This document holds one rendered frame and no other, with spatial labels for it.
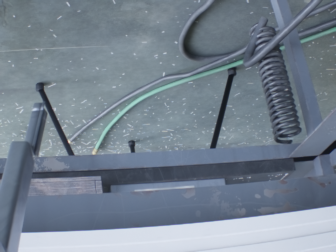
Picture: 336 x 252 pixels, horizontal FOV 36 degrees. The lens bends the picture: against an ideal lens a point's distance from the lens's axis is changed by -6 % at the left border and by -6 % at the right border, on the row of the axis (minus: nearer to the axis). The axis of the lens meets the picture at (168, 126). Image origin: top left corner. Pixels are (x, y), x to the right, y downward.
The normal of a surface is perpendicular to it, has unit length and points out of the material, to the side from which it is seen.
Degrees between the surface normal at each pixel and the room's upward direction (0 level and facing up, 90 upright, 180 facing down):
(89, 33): 0
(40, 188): 90
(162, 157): 90
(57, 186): 90
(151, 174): 90
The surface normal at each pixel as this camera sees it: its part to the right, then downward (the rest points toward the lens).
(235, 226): 0.18, -0.42
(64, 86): 0.13, 0.91
